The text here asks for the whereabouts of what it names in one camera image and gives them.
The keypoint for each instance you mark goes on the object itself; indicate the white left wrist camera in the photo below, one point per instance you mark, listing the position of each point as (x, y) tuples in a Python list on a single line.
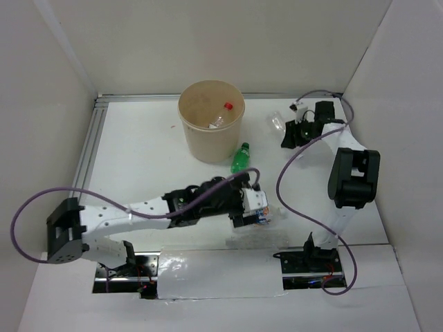
[(255, 203)]

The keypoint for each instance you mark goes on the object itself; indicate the long red label bottle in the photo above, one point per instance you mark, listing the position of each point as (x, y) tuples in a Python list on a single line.
[(221, 117)]

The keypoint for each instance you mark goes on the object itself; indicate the clear bottle blue label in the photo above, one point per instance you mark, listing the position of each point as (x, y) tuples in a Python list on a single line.
[(276, 215)]

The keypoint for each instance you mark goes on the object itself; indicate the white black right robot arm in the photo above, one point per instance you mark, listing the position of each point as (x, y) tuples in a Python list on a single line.
[(353, 179)]

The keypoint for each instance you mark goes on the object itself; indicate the clear bottle white cap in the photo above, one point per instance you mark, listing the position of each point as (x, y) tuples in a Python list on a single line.
[(276, 122)]

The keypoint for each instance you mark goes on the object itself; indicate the crushed clear bottle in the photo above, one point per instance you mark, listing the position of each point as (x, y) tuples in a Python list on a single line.
[(258, 240)]

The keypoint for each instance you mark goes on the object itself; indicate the beige plastic bin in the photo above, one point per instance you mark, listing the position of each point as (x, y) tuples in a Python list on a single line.
[(197, 106)]

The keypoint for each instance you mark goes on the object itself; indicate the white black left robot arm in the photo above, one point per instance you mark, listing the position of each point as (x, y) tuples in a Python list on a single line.
[(83, 231)]

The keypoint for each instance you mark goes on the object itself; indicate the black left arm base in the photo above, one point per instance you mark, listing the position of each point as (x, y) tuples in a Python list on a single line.
[(139, 276)]

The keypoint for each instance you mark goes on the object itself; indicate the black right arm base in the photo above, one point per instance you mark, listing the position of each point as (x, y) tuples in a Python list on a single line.
[(310, 266)]

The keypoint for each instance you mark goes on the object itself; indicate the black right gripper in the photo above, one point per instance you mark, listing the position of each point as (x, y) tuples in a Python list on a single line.
[(291, 133)]

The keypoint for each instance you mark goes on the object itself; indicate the white foil cover sheet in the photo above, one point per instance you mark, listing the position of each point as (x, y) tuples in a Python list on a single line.
[(219, 274)]

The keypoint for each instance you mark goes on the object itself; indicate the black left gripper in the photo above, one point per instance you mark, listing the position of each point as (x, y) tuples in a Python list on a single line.
[(237, 185)]

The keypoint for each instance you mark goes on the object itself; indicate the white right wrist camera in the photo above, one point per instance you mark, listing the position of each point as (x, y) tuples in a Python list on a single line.
[(299, 108)]

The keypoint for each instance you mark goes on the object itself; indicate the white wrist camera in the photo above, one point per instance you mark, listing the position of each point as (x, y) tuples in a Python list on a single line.
[(255, 203), (299, 108)]

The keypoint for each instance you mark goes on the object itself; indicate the green plastic bottle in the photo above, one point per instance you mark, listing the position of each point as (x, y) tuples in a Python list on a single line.
[(241, 159)]

